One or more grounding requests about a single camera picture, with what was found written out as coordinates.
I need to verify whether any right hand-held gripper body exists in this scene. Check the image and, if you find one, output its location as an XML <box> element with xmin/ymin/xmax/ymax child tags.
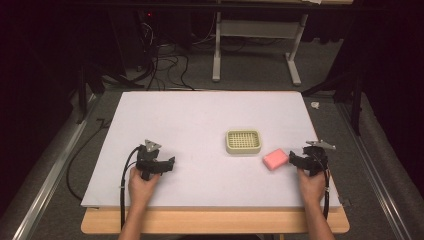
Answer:
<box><xmin>300</xmin><ymin>139</ymin><xmax>337</xmax><ymax>178</ymax></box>

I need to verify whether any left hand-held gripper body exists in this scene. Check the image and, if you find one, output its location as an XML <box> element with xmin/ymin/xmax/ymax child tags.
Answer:
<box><xmin>135</xmin><ymin>139</ymin><xmax>163</xmax><ymax>182</ymax></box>

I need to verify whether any pink soap bar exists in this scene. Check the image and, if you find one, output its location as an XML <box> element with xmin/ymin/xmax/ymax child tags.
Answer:
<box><xmin>262</xmin><ymin>148</ymin><xmax>290</xmax><ymax>172</ymax></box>

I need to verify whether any cream soap dish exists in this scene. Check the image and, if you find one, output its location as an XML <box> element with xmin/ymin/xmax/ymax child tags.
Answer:
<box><xmin>225</xmin><ymin>128</ymin><xmax>263</xmax><ymax>155</ymax></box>

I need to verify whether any person's right hand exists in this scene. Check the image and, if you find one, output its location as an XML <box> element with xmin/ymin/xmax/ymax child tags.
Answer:
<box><xmin>296</xmin><ymin>167</ymin><xmax>327</xmax><ymax>208</ymax></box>

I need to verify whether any person's left hand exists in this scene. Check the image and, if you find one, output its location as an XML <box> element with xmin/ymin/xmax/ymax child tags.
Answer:
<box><xmin>127</xmin><ymin>165</ymin><xmax>162</xmax><ymax>210</ymax></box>

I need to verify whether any white table mat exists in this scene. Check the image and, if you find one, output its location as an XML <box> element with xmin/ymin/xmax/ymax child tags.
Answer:
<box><xmin>80</xmin><ymin>90</ymin><xmax>342</xmax><ymax>210</ymax></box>

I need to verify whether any black metal stand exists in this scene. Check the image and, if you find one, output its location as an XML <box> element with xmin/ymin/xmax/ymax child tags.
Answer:
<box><xmin>301</xmin><ymin>66</ymin><xmax>365</xmax><ymax>137</ymax></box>
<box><xmin>75</xmin><ymin>59</ymin><xmax>148</xmax><ymax>125</ymax></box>

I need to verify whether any wooden table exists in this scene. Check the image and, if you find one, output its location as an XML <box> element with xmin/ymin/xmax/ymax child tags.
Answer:
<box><xmin>80</xmin><ymin>199</ymin><xmax>351</xmax><ymax>235</ymax></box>

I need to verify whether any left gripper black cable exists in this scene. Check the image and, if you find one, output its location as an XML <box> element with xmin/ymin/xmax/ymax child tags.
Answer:
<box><xmin>119</xmin><ymin>145</ymin><xmax>142</xmax><ymax>232</ymax></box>

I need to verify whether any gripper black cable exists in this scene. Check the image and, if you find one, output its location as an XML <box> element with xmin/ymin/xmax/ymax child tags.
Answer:
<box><xmin>313</xmin><ymin>153</ymin><xmax>332</xmax><ymax>221</ymax></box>
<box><xmin>119</xmin><ymin>145</ymin><xmax>142</xmax><ymax>232</ymax></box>

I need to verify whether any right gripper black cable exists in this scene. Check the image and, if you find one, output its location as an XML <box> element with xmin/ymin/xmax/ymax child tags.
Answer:
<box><xmin>313</xmin><ymin>153</ymin><xmax>332</xmax><ymax>221</ymax></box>

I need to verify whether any aluminium floor rail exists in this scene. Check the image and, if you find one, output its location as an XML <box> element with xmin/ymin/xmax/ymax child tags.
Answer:
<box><xmin>11</xmin><ymin>93</ymin><xmax>100</xmax><ymax>240</ymax></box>
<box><xmin>335</xmin><ymin>102</ymin><xmax>414</xmax><ymax>240</ymax></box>

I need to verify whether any black floor cable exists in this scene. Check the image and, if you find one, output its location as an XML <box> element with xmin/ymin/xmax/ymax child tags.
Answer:
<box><xmin>65</xmin><ymin>117</ymin><xmax>112</xmax><ymax>203</ymax></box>

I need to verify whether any bundle of black cables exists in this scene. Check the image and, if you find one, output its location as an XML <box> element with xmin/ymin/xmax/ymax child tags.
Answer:
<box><xmin>135</xmin><ymin>19</ymin><xmax>218</xmax><ymax>92</ymax></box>

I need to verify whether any white metal desk frame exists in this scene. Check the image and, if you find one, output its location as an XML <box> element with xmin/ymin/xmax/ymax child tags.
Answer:
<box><xmin>211</xmin><ymin>0</ymin><xmax>354</xmax><ymax>88</ymax></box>

